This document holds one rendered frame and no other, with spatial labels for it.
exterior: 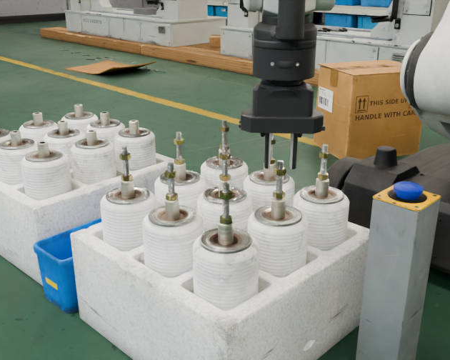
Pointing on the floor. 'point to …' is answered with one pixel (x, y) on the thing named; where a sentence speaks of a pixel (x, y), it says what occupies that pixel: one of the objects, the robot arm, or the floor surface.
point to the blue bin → (59, 268)
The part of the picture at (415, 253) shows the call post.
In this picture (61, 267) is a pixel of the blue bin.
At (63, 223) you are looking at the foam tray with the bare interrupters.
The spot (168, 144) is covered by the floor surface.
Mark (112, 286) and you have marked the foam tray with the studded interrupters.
